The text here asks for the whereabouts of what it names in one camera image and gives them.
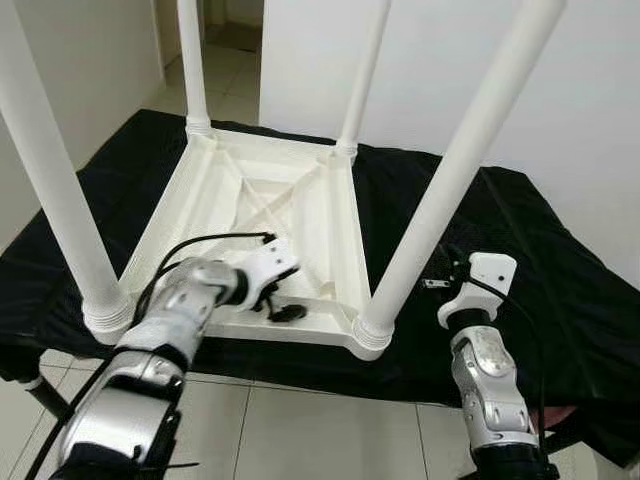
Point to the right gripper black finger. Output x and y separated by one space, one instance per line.
452 258

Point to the dark grey table leg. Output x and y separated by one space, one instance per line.
568 435

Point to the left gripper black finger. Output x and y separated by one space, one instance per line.
290 312

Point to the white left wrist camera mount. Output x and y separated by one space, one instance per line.
268 262

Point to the black tablecloth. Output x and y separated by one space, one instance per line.
560 260

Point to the black stand leg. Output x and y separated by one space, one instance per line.
55 400

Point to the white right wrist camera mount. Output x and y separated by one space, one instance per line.
490 272

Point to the pink cushion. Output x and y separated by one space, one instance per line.
560 412

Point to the white plastic table top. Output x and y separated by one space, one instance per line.
310 220

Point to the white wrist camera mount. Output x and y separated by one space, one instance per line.
490 272
268 262

